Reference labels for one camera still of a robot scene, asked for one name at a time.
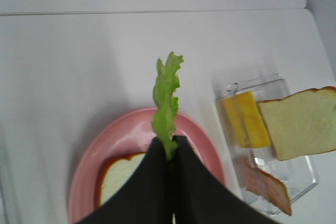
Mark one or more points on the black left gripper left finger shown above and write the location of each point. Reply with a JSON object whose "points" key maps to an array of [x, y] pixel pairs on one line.
{"points": [[143, 198]]}

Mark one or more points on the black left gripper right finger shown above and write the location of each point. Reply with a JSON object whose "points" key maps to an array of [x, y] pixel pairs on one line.
{"points": [[201, 198]]}

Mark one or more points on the bread slice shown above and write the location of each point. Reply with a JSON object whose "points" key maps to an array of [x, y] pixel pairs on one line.
{"points": [[301, 124], [113, 174]]}

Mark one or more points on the bacon strip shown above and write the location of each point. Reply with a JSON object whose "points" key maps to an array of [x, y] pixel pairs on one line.
{"points": [[273, 187]]}

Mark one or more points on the green lettuce leaf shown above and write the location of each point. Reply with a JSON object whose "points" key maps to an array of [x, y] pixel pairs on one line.
{"points": [[166, 83]]}

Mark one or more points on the pink plate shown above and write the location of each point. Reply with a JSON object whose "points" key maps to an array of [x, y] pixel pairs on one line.
{"points": [[128, 134]]}

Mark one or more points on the clear right plastic tray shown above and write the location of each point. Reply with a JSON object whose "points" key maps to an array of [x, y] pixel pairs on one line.
{"points": [[298, 175]]}

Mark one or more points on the yellow cheese slice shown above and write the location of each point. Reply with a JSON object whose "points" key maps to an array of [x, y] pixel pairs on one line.
{"points": [[246, 120]]}

